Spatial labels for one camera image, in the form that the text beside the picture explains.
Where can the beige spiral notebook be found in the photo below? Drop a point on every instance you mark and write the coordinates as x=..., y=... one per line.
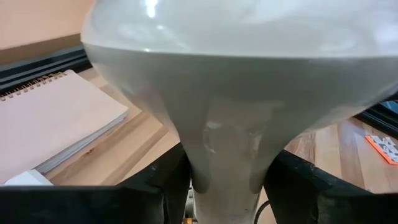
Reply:
x=56, y=124

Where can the black aluminium table frame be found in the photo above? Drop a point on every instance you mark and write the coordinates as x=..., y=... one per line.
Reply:
x=40, y=68

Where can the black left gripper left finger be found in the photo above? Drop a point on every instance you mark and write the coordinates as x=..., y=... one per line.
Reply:
x=93, y=205

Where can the crumpled white patterned packet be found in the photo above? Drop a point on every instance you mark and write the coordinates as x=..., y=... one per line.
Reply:
x=385, y=149

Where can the white reflector lightbulb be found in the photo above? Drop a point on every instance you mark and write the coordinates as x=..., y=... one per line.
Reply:
x=236, y=77

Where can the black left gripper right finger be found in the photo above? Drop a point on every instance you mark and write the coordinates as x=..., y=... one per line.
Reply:
x=326, y=202

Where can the beige wooden desk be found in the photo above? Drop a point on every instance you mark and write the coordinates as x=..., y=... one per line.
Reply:
x=37, y=25

